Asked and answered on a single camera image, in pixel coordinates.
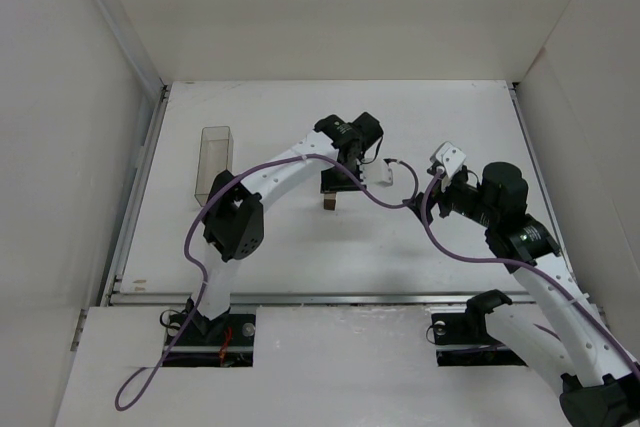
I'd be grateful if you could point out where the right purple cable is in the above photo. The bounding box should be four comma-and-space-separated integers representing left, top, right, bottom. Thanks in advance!
420, 166, 640, 378

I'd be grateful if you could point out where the aluminium front rail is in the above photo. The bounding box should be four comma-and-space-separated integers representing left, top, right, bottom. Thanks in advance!
106, 293, 475, 306

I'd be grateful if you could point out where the aluminium rail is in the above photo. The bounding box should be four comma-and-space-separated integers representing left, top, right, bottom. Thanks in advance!
95, 85, 171, 307
106, 293, 475, 306
506, 81, 576, 279

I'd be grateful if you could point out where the clear plastic box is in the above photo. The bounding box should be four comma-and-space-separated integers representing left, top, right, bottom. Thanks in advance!
194, 126, 234, 207

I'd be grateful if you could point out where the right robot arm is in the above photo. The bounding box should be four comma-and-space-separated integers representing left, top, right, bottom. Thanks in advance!
410, 160, 639, 426

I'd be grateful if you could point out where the aluminium right rail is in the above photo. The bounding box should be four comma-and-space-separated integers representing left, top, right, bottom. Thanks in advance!
506, 81, 576, 279

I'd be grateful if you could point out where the aluminium left rail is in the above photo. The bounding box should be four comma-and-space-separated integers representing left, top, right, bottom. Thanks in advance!
95, 85, 171, 307

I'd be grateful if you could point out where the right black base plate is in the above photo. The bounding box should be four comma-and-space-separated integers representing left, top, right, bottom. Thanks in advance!
426, 311, 526, 367

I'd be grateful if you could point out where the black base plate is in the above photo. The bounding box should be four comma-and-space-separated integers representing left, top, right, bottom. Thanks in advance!
160, 309, 256, 368
426, 311, 526, 367

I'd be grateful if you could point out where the purple cable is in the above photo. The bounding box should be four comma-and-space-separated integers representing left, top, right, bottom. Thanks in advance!
114, 153, 421, 408
420, 166, 640, 378

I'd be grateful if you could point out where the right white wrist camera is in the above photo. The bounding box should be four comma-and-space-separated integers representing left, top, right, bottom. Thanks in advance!
430, 141, 467, 178

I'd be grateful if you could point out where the dark brown arch block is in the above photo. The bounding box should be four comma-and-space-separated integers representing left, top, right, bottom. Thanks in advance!
323, 193, 337, 211

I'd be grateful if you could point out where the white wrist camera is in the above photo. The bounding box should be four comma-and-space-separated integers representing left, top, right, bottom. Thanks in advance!
360, 159, 393, 187
430, 141, 467, 178

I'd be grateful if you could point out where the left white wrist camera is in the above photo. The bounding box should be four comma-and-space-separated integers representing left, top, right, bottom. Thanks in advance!
360, 159, 393, 187

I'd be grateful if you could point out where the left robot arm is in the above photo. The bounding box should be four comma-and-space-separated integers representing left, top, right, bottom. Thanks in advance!
186, 112, 383, 343

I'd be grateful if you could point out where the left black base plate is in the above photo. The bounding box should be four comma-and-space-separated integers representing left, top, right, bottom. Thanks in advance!
160, 309, 256, 368

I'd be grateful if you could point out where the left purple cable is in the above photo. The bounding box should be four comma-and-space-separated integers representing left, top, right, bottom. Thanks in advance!
114, 153, 421, 408

